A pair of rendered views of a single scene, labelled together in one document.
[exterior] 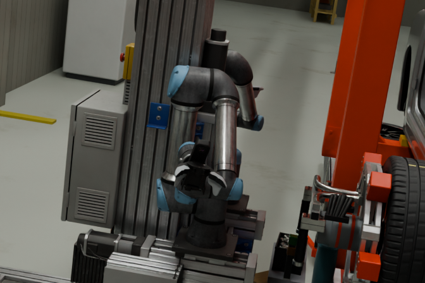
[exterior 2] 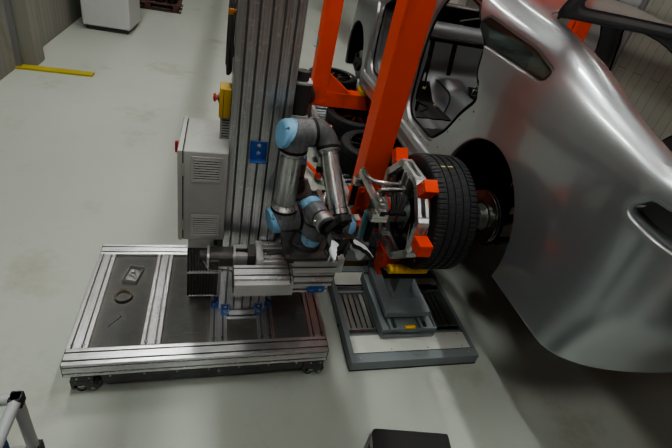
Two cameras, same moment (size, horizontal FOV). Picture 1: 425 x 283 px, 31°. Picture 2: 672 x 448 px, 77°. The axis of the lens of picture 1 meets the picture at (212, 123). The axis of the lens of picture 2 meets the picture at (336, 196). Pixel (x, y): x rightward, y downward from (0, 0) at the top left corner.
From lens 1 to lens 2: 1.34 m
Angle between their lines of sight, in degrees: 29
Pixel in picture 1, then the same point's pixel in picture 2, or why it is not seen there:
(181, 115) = (291, 163)
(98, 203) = (210, 224)
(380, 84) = (403, 93)
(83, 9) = not seen: outside the picture
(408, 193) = (447, 192)
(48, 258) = (135, 211)
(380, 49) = (406, 67)
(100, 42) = (110, 0)
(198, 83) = (308, 136)
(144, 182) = (247, 201)
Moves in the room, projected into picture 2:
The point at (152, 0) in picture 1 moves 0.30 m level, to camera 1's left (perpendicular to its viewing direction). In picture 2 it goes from (249, 50) to (164, 40)
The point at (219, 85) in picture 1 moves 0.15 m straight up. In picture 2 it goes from (324, 135) to (331, 99)
